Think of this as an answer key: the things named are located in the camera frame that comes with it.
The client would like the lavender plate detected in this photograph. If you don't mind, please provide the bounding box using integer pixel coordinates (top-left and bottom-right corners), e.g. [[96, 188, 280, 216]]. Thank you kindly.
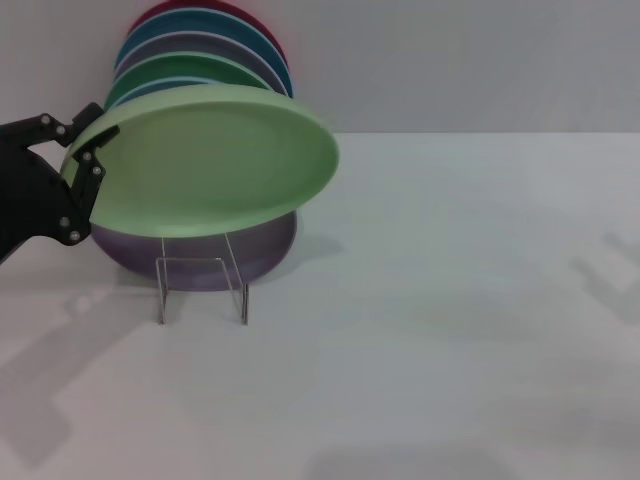
[[89, 209, 299, 294]]

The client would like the light green plate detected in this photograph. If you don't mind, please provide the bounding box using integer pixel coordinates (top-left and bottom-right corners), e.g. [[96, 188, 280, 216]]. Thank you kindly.
[[61, 83, 342, 239]]

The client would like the dark green plate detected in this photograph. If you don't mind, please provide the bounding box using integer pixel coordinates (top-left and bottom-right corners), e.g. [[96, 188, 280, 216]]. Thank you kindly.
[[102, 50, 277, 110]]

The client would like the light blue plate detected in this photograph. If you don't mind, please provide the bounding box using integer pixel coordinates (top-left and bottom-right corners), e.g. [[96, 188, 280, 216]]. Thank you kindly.
[[110, 76, 214, 109]]

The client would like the metal wire plate rack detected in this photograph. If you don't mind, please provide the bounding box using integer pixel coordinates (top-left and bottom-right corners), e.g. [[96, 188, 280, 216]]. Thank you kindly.
[[156, 230, 250, 327]]

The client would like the maroon red plate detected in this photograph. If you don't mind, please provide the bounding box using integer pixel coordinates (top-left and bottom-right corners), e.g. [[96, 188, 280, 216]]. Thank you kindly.
[[132, 0, 292, 69]]

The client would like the grey purple plate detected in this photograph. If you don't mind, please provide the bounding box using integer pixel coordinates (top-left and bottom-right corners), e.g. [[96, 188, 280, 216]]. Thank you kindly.
[[112, 32, 290, 97]]

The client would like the teal blue plate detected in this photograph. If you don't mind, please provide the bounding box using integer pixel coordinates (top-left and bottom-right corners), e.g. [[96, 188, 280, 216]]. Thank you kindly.
[[113, 7, 294, 99]]

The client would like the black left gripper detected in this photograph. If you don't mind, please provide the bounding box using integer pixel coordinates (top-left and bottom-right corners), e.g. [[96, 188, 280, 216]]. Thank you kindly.
[[0, 101, 122, 267]]

